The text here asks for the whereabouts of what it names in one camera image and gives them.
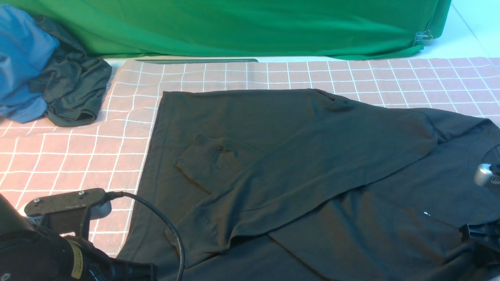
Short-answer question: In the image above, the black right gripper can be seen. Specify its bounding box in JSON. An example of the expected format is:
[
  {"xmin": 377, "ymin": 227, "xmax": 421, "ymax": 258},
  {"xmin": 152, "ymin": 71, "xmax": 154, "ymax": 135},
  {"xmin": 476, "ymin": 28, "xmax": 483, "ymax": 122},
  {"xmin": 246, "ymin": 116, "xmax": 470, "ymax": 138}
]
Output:
[{"xmin": 459, "ymin": 221, "xmax": 500, "ymax": 267}]

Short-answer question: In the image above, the gray long-sleeve top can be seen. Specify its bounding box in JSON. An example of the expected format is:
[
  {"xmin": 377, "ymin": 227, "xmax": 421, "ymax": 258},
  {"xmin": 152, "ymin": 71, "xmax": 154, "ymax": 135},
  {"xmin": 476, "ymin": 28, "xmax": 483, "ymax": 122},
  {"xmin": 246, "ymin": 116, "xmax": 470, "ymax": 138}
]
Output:
[{"xmin": 137, "ymin": 89, "xmax": 499, "ymax": 281}]

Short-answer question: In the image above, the gray left robot arm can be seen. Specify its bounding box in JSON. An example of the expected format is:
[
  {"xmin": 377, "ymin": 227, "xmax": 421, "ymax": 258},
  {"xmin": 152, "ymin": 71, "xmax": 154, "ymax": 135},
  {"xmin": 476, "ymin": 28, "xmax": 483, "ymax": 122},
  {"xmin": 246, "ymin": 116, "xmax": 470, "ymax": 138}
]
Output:
[{"xmin": 0, "ymin": 189, "xmax": 157, "ymax": 281}]

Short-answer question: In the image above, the metal binder clip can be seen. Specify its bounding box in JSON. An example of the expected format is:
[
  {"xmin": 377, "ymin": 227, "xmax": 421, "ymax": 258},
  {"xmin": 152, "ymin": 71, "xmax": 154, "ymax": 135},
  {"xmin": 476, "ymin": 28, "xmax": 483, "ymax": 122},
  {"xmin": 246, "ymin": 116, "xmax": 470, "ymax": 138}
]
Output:
[{"xmin": 414, "ymin": 30, "xmax": 433, "ymax": 45}]

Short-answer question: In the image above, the green backdrop cloth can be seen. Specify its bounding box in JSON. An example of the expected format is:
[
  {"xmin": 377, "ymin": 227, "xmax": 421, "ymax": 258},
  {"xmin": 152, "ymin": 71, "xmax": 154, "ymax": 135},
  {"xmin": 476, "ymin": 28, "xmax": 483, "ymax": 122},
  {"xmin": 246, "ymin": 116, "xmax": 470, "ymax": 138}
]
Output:
[{"xmin": 1, "ymin": 0, "xmax": 451, "ymax": 60}]

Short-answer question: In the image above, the pink grid-pattern table cloth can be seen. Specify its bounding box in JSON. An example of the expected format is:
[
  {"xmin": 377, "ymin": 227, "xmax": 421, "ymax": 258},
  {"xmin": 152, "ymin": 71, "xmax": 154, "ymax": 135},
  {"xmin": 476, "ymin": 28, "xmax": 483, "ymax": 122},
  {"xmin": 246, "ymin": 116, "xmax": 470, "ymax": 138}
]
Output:
[{"xmin": 0, "ymin": 57, "xmax": 500, "ymax": 258}]

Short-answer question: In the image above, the dark crumpled garment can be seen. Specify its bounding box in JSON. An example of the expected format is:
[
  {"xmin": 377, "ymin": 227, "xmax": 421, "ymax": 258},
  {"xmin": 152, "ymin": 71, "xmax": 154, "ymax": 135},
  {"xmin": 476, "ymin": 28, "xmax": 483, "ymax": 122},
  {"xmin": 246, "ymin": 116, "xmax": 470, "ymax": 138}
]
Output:
[{"xmin": 28, "ymin": 15, "xmax": 112, "ymax": 127}]

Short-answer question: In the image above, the blue crumpled garment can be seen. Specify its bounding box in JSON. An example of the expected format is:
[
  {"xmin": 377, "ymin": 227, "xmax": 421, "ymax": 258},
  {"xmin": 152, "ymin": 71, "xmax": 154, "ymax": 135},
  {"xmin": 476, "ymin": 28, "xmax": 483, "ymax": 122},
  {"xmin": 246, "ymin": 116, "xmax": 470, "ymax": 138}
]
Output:
[{"xmin": 0, "ymin": 4, "xmax": 59, "ymax": 123}]

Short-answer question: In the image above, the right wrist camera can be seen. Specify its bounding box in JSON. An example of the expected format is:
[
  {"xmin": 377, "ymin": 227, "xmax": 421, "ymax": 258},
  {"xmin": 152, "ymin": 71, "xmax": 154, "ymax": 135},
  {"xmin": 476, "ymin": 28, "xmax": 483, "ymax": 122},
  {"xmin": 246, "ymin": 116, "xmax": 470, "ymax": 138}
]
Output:
[{"xmin": 474, "ymin": 163, "xmax": 500, "ymax": 187}]

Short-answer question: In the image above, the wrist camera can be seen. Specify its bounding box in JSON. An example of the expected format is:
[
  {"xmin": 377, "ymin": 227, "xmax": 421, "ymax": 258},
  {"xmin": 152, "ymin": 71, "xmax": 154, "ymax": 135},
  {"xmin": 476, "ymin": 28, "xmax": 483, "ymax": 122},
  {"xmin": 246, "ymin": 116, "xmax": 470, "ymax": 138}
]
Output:
[
  {"xmin": 474, "ymin": 163, "xmax": 500, "ymax": 187},
  {"xmin": 23, "ymin": 188, "xmax": 112, "ymax": 240}
]

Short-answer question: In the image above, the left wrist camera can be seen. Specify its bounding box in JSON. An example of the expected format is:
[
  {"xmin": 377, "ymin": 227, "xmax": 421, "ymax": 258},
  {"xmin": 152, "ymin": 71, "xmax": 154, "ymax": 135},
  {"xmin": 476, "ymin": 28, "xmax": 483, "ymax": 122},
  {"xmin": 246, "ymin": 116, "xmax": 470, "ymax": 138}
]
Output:
[{"xmin": 23, "ymin": 188, "xmax": 112, "ymax": 240}]

